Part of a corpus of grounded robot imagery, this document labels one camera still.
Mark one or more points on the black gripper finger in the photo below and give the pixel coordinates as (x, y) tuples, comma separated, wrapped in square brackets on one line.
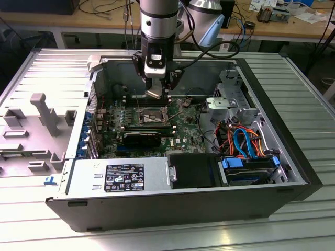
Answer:
[(172, 81), (138, 65)]

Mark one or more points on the silver CPU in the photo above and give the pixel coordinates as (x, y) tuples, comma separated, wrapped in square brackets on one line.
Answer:
[(154, 94)]

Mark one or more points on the metal locking lever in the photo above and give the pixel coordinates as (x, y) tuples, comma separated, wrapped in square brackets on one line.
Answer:
[(136, 100), (175, 112)]

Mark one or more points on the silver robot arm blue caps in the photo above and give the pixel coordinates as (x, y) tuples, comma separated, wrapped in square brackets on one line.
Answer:
[(157, 23)]

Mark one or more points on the CPU socket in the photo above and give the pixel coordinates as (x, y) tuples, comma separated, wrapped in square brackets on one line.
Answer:
[(150, 119)]

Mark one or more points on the silver coin battery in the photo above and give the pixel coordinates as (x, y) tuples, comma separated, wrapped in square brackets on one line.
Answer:
[(187, 101)]

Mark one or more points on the green motherboard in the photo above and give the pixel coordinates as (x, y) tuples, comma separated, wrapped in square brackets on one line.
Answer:
[(183, 130)]

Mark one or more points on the silver metal drive cage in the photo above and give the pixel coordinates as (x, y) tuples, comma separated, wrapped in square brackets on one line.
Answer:
[(227, 74)]

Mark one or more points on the silver rear port block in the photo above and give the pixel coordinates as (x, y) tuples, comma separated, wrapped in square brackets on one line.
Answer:
[(102, 111), (100, 123)]

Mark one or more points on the white sticker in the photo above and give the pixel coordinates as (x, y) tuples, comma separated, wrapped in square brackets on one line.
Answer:
[(226, 45)]

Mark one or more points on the black graphics card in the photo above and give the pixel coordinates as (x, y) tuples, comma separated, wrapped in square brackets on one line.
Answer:
[(141, 139)]

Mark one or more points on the blue expansion card clip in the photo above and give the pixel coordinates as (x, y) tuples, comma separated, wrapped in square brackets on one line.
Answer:
[(84, 134), (81, 152), (88, 116)]

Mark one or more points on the wooden desk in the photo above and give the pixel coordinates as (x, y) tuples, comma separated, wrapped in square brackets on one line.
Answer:
[(78, 22)]

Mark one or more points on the upright black device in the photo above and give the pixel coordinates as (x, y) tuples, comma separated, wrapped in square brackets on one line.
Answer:
[(229, 13)]

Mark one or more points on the small black adapter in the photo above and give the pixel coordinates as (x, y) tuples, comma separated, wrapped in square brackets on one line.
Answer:
[(250, 25)]

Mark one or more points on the grey parts rack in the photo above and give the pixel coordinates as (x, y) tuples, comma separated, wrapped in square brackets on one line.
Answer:
[(47, 115)]

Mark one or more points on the copper wound transformer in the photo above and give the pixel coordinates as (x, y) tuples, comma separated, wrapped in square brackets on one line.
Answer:
[(265, 14)]

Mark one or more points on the white printed papers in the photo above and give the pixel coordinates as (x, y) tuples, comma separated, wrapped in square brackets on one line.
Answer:
[(261, 4)]

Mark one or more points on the large black box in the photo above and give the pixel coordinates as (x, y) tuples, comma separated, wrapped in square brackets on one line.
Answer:
[(39, 6)]

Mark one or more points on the hard disk in blue carrier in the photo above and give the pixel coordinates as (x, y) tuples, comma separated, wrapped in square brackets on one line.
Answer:
[(246, 172)]

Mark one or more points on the silver power supply with label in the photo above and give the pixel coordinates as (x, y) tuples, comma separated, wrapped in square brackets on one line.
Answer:
[(83, 172)]

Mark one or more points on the grey electronic device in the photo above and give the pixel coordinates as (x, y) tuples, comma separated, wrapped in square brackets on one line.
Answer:
[(281, 15)]

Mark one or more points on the black and silver PC case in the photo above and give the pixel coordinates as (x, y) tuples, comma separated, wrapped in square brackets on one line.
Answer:
[(157, 209)]

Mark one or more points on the white paper sheet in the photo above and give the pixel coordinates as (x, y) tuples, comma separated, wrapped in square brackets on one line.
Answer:
[(308, 17)]

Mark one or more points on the green RAM stick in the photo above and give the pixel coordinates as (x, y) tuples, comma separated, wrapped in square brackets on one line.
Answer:
[(13, 155)]

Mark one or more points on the silver metal bracket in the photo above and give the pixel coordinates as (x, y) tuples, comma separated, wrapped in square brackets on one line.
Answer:
[(220, 103)]

